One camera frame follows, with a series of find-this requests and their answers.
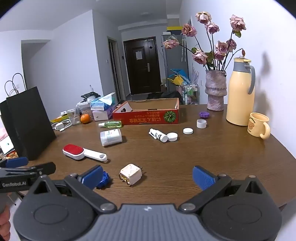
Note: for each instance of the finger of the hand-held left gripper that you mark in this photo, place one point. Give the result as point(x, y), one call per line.
point(44, 168)
point(17, 162)

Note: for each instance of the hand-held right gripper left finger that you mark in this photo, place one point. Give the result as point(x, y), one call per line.
point(92, 177)

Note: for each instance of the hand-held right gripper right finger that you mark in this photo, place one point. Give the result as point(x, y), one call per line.
point(203, 178)

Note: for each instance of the blue toothed bottle cap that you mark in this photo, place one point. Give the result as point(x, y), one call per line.
point(105, 179)

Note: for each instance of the red and white lint brush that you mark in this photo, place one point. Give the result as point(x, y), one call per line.
point(78, 151)

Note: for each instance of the white power adapter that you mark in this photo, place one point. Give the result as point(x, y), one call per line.
point(130, 175)

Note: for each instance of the white labelled bottle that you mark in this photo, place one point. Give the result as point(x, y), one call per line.
point(111, 138)

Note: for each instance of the white round cap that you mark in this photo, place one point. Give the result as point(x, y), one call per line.
point(187, 131)

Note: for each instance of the white round lid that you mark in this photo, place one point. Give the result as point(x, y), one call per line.
point(172, 136)

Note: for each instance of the white cylinder cap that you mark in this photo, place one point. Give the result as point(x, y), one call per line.
point(201, 124)

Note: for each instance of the white tube bottle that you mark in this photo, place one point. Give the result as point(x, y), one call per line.
point(158, 135)

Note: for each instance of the red cardboard box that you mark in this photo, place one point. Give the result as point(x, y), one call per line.
point(143, 117)

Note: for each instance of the tablet screen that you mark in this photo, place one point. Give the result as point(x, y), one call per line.
point(7, 144)

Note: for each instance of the black paper bag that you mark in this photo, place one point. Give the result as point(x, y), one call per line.
point(30, 125)

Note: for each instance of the yellow packet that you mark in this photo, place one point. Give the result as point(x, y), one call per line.
point(58, 119)

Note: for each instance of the green spray bottle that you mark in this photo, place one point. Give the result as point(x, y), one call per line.
point(112, 124)

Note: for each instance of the orange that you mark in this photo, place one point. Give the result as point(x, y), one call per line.
point(85, 118)

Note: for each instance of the clear glass cup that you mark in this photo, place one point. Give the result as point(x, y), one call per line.
point(74, 117)

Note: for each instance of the purple tissue pack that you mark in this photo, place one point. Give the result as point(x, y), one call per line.
point(101, 115)

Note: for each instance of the purple toothed bottle cap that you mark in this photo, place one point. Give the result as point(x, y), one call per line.
point(204, 114)

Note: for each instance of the clear plastic container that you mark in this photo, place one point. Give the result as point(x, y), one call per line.
point(83, 107)

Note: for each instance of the yellow mug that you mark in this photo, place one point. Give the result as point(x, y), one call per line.
point(256, 126)

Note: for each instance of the blue tissue pack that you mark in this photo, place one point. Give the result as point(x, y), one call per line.
point(101, 103)

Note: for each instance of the pink ceramic vase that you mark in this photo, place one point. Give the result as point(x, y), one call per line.
point(215, 92)

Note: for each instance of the metal rolling cart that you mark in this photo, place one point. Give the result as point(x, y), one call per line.
point(190, 91)

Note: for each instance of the yellow thermos jug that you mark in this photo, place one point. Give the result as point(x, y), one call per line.
point(239, 97)

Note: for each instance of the pink bucket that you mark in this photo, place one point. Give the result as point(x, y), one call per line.
point(180, 89)

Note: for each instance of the yellow bag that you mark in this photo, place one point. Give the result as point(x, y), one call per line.
point(177, 80)

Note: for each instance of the purple plastic decoration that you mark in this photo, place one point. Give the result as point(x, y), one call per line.
point(195, 74)

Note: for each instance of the grey refrigerator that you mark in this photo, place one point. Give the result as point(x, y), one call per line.
point(172, 64)

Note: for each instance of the dark entrance door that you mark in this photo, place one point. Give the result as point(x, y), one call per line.
point(142, 69)

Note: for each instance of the white folded umbrellas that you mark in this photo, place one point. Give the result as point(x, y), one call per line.
point(183, 49)

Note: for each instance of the yellow box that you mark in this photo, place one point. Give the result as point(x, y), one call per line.
point(174, 27)

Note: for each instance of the dried pink roses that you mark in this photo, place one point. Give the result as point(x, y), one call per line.
point(237, 23)

